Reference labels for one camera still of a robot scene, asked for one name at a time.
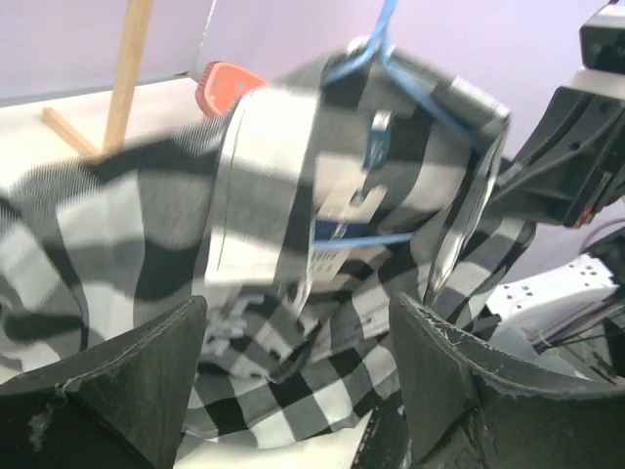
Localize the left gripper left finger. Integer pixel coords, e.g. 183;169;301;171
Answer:
1;296;207;468

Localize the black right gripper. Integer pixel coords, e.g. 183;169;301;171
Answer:
487;90;624;228

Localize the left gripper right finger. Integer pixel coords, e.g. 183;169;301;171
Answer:
389;294;624;469

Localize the blue wire hanger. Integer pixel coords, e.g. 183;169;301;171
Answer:
313;0;485;250

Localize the black white checkered shirt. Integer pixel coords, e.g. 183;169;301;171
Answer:
1;56;535;448

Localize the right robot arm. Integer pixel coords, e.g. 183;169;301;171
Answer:
487;87;624;384

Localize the pink plastic basket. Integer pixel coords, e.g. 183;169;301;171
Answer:
195;61;269;117

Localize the wooden clothes rack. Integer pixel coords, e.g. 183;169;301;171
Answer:
41;0;153;159

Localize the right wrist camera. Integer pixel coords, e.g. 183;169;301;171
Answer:
579;1;625;75

